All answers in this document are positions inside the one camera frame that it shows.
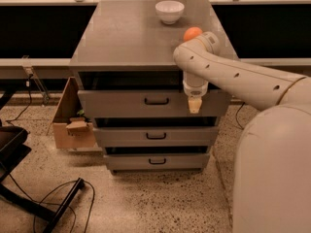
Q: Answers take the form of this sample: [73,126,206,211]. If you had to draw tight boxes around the orange fruit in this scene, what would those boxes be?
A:
[183,27,202,42]

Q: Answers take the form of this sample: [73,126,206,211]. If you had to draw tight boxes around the black floor cable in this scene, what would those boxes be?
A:
[8,173,96,233]

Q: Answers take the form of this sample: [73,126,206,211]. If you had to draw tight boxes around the grey bottom drawer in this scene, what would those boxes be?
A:
[104,153,210,171]

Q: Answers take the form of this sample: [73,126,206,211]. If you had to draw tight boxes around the grey drawer cabinet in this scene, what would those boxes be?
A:
[69,0,242,175]

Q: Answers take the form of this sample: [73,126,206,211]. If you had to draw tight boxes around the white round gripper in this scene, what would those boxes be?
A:
[183,71,208,114]

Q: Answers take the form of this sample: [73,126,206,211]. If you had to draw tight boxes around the white ceramic bowl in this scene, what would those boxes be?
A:
[155,0,185,25]

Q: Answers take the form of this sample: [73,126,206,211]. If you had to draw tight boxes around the grey top drawer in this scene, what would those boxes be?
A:
[78,90,231,118]

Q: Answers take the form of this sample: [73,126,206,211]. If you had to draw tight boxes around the grey drawer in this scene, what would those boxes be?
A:
[93,126,219,148]
[78,90,231,118]
[104,153,210,171]

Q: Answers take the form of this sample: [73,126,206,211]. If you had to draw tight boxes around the grey middle drawer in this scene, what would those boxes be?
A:
[93,126,219,148]

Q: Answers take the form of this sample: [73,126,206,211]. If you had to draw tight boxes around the black adapter cable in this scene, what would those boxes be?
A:
[234,101,246,130]

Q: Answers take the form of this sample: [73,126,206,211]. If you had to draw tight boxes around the black stand base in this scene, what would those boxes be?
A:
[0,94,89,233]

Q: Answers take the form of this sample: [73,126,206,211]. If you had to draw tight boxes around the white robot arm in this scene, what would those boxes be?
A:
[173,32,311,233]

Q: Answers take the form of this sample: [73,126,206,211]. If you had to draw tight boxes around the brown cardboard box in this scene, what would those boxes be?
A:
[52,77,95,149]

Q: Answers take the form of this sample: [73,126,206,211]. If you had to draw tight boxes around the grey railing beam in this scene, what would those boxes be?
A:
[0,58,72,80]

